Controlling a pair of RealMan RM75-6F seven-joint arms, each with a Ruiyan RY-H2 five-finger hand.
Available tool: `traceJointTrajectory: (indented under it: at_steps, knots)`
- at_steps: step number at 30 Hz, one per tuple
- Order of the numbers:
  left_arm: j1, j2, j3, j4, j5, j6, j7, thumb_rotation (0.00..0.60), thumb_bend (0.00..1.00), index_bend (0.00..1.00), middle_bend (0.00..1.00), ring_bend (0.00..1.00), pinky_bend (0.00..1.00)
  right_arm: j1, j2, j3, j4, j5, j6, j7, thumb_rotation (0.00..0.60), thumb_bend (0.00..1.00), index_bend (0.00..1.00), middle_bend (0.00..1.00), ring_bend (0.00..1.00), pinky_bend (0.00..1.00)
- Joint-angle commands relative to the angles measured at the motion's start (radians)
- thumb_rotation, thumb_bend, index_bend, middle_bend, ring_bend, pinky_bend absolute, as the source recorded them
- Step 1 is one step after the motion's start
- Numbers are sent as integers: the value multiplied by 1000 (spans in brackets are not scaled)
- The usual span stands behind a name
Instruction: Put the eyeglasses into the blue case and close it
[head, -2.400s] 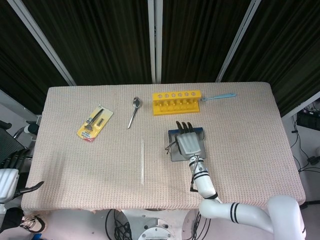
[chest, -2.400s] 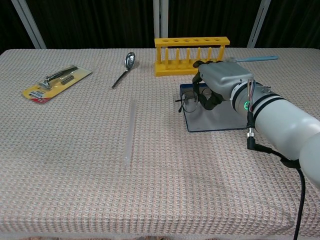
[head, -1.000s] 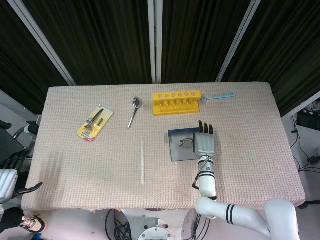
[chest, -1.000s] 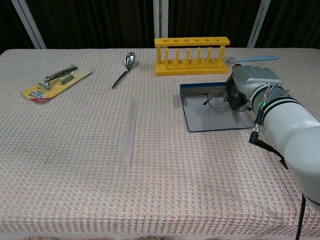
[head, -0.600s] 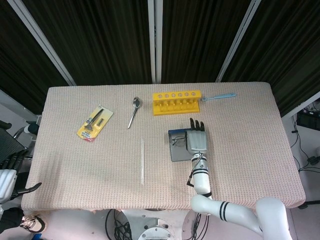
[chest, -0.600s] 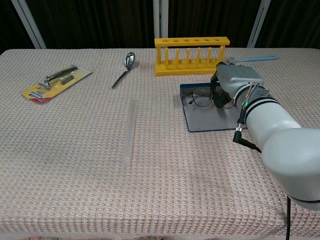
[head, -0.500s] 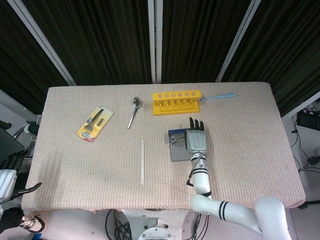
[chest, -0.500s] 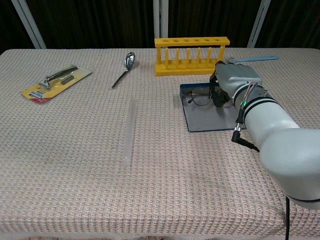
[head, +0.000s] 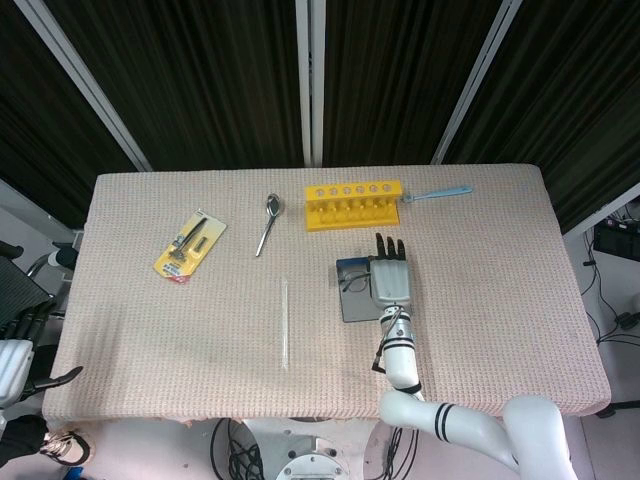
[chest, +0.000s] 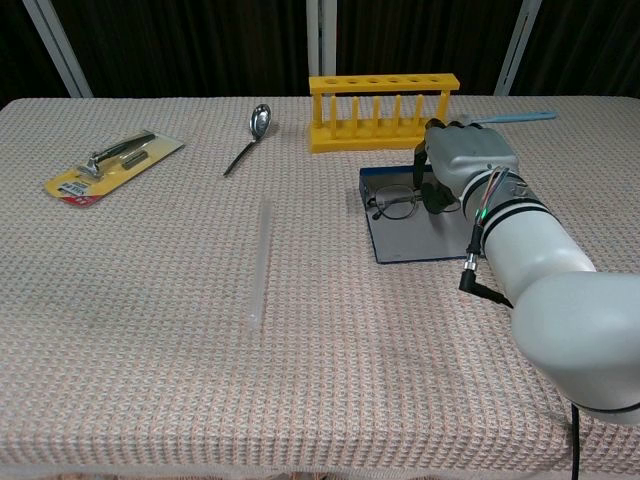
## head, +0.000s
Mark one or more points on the left silver and black robot hand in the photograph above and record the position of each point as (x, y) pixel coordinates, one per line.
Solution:
(15, 370)

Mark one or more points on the right silver and black robot hand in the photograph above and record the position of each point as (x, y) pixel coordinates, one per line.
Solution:
(392, 282)

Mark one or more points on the black-framed eyeglasses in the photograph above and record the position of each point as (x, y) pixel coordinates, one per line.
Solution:
(357, 285)

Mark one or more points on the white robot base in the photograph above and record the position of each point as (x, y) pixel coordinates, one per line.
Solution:
(310, 445)

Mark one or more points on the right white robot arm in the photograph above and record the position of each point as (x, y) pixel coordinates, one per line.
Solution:
(405, 365)

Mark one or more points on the black trouser leg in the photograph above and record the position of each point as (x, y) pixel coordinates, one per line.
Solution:
(20, 437)

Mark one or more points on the yellow test tube rack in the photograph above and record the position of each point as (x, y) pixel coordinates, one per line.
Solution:
(350, 222)

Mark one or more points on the black mesh office chair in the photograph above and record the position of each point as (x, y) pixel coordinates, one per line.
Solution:
(20, 285)

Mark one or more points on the black and white sneaker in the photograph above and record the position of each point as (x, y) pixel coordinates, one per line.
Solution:
(67, 447)

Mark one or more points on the clear glass test tube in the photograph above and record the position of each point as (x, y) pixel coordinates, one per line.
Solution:
(285, 325)

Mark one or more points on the metal spoon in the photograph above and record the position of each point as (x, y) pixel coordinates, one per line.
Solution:
(274, 205)

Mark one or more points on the beige waffle-weave tablecloth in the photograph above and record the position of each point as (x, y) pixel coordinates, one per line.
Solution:
(200, 340)

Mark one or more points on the razor in yellow blister pack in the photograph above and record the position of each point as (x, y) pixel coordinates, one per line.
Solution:
(190, 250)

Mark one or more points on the black electronic device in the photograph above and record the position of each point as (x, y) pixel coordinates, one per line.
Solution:
(617, 242)

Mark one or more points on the black pleated curtain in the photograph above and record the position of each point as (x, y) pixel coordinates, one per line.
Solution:
(200, 75)

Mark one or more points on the white upright frame post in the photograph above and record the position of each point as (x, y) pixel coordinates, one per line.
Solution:
(310, 85)

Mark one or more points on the white slanted frame post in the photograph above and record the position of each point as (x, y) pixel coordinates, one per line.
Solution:
(85, 85)
(475, 85)

